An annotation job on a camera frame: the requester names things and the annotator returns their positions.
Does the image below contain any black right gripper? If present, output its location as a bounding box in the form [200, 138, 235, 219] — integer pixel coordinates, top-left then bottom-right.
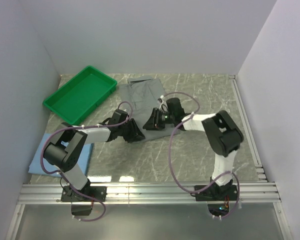
[143, 107, 176, 131]

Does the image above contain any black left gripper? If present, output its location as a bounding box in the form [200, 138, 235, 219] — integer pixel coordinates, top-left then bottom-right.
[118, 118, 145, 143]

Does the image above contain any grey long sleeve shirt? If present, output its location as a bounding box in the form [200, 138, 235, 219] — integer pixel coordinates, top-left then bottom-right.
[118, 76, 174, 142]

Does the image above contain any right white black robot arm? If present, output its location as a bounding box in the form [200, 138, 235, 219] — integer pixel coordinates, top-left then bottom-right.
[143, 108, 244, 200]

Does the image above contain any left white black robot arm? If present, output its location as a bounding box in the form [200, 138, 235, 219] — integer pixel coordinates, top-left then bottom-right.
[40, 116, 145, 201]

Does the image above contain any green plastic tray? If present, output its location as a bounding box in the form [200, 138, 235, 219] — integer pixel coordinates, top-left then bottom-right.
[43, 65, 118, 125]

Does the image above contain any folded light blue shirt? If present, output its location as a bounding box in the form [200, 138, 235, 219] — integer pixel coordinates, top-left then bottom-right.
[27, 133, 95, 179]

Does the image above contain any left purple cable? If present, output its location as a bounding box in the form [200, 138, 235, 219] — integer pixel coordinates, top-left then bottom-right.
[40, 101, 134, 222]

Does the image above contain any purple cable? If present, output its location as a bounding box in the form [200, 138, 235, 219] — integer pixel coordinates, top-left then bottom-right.
[158, 91, 241, 218]
[40, 101, 134, 222]

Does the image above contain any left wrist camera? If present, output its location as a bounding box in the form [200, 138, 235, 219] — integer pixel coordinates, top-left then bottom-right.
[102, 109, 129, 125]

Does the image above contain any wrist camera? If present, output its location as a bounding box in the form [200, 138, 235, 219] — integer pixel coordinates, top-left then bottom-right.
[102, 109, 129, 125]
[158, 95, 185, 117]

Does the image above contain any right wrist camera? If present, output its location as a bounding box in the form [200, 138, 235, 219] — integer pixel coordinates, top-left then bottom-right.
[158, 95, 185, 117]

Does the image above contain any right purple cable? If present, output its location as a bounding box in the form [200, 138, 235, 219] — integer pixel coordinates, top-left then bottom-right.
[158, 91, 241, 218]

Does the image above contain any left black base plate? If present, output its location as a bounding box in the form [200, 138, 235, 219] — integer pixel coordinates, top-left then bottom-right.
[60, 186, 107, 203]

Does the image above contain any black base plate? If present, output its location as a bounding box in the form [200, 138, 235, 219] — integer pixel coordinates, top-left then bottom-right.
[60, 186, 107, 203]
[190, 181, 240, 202]

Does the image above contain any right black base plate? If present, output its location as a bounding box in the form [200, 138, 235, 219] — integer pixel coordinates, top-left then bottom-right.
[190, 181, 240, 202]

